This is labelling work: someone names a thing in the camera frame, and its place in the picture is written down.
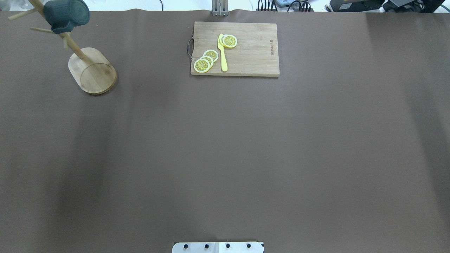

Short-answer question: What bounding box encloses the dark teal cup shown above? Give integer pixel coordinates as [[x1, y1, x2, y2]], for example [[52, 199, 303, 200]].
[[43, 0, 90, 34]]

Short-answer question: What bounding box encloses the wooden cup rack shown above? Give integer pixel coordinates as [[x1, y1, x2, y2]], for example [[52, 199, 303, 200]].
[[8, 0, 117, 96]]

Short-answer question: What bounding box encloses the yellow toy knife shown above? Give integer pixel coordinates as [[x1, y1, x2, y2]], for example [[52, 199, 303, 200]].
[[217, 33, 228, 72]]

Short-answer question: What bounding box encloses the lemon slice middle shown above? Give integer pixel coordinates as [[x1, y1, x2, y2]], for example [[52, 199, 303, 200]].
[[199, 56, 214, 67]]

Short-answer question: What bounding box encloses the lemon slice back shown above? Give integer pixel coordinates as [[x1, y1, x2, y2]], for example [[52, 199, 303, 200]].
[[203, 50, 219, 63]]

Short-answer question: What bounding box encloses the wooden cutting board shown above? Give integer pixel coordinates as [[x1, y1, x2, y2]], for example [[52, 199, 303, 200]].
[[190, 21, 280, 77]]

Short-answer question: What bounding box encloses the lemon slice on knife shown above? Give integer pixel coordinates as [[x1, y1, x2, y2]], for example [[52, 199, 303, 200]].
[[219, 34, 238, 48]]

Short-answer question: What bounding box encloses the aluminium frame post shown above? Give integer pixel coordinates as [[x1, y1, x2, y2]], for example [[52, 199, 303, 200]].
[[212, 0, 229, 17]]

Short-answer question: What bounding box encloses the white camera pillar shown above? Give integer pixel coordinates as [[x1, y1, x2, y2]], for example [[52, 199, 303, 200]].
[[172, 241, 265, 253]]

